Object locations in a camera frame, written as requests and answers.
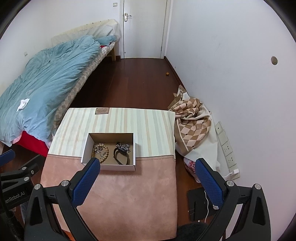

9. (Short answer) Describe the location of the white door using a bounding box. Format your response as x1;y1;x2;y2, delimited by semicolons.
120;0;173;59

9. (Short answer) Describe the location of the black pad on floor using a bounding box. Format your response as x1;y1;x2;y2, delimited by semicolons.
187;188;218;222

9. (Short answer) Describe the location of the black wristband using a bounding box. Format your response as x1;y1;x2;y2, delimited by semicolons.
113;147;130;165

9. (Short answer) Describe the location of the white cardboard box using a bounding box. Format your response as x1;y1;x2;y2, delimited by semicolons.
81;133;136;171

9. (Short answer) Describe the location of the pink and striped table mat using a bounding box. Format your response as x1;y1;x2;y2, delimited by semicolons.
41;108;178;240

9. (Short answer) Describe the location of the blue duvet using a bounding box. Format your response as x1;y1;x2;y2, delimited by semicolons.
1;35;117;147

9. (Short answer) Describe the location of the wall socket strip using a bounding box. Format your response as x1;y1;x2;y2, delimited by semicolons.
215;121;240;180

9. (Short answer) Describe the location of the thick silver chain bracelet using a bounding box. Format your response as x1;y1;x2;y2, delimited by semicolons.
115;141;132;153

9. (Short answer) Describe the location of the wooden bead bracelet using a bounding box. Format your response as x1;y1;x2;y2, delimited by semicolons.
92;143;110;163

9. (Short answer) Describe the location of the white pillow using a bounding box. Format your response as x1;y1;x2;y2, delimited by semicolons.
90;25;113;39

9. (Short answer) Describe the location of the white paper on bed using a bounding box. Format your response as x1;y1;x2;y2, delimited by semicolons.
16;98;30;111

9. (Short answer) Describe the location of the dark fluffy item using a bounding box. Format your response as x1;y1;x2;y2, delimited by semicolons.
175;222;208;241

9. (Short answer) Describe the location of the brown label patch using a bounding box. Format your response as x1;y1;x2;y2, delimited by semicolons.
95;108;109;115

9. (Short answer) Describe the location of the red white plastic bag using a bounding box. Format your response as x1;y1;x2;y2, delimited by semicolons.
183;157;200;183

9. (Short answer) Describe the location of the checkered brown fabric bag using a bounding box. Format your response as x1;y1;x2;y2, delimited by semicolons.
168;85;220;171

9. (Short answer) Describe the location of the white charging cable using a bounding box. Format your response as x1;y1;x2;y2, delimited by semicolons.
203;169;239;223

